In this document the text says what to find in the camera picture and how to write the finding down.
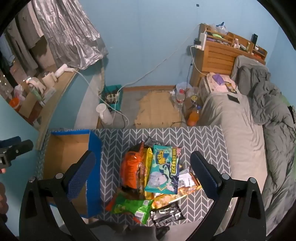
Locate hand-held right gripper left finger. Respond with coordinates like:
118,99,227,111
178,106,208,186
19,150,102,241

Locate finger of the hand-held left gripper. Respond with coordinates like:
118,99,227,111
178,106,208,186
0,136,22,147
6,139,34,163

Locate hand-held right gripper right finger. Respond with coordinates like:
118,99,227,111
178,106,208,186
190,151,267,241

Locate blue cardboard box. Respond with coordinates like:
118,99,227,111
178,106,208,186
43,129,102,218

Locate teal snack packet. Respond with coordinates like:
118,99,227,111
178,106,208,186
144,145,182,195

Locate large orange snack packet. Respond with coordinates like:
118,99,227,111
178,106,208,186
120,142,148,189

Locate black silver-print snack packet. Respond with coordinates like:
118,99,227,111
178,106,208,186
150,202,185,229

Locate green snack packet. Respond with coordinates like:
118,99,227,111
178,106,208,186
111,192,154,225

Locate person's left hand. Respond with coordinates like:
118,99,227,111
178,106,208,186
0,169,9,215

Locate orange yellow snack packet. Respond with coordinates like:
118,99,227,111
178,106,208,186
151,175,202,210

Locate grey chevron tablecloth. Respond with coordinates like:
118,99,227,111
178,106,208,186
37,125,232,229

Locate bed with grey sheet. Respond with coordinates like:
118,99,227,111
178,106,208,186
199,93,269,214

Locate orange drink bottle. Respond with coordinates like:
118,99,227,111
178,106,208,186
187,105,201,127

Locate white jug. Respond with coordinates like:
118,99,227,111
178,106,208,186
96,103,114,126

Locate wooden side shelf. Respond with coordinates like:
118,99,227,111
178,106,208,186
14,65,78,144

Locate teal plastic crate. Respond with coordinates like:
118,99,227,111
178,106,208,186
99,85,123,112

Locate grey duvet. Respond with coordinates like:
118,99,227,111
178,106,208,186
238,65,296,234

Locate clear plastic bottle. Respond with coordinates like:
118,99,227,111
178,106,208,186
174,89,186,109

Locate cardboard floor sheet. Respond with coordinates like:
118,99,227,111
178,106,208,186
134,91,183,127

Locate white handheld device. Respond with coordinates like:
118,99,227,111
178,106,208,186
54,64,77,78

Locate pink patterned box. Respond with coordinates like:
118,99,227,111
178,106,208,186
205,72,238,93

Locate white plastic bag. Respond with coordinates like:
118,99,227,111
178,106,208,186
176,82,192,93

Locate hanging clothes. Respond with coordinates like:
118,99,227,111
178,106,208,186
5,5,47,72

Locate silver curtain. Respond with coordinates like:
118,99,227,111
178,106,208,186
31,0,109,70

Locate wooden headboard shelf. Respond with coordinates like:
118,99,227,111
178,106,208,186
190,23,267,80

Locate grey pillow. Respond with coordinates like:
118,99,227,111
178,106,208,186
231,55,270,80

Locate white power strip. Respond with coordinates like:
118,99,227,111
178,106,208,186
198,32,207,51

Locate clear plastic bag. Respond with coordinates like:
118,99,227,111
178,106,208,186
216,22,228,35

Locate white cable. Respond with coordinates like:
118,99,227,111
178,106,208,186
118,24,200,90

